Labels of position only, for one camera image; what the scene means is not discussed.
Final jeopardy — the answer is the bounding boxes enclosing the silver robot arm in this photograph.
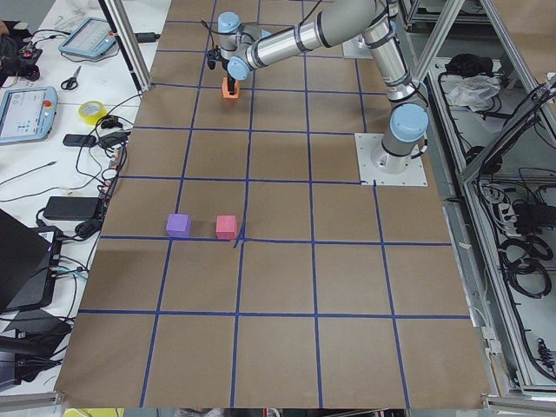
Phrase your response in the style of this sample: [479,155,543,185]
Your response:
[206,0,429,174]

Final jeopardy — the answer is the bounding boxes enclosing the near blue teach pendant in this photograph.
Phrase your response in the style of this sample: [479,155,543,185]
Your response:
[1,86,58,145]

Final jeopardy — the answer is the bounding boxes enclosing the orange foam cube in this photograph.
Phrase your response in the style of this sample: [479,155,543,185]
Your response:
[222,77,240,99]

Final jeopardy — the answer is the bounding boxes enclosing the blue teach pendant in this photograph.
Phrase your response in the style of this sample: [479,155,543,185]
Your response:
[58,17,116,60]
[1,86,58,145]

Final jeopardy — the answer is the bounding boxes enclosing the black handled scissors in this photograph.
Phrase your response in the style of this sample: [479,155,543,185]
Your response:
[60,66,82,91]

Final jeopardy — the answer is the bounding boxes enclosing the white crumpled cloth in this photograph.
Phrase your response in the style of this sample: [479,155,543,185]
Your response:
[447,75,501,112]

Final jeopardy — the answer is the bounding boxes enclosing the black power adapter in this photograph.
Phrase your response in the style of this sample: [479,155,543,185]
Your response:
[43,196,101,221]

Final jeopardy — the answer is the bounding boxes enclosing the far blue teach pendant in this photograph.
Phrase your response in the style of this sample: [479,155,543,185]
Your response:
[58,17,116,60]

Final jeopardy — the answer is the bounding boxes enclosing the yellow tape roll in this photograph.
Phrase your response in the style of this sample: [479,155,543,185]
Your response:
[78,100,108,126]

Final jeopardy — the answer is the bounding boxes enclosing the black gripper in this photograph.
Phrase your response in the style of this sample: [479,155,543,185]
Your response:
[226,70,239,96]

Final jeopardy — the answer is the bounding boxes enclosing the black phone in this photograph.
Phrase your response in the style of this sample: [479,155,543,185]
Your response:
[63,134,97,148]

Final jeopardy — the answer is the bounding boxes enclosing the aluminium frame post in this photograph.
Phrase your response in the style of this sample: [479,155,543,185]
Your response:
[98,0,151,94]

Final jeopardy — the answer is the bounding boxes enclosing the purple foam cube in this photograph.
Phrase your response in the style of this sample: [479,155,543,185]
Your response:
[166,213,191,238]

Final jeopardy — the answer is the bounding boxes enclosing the pink foam cube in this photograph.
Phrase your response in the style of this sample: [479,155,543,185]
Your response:
[215,215,238,240]

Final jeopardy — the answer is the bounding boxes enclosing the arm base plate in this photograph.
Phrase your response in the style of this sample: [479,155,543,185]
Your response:
[342,35,373,60]
[354,133,427,187]

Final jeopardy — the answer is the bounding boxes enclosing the black laptop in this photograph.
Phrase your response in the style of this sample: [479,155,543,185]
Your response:
[1,211,62,313]

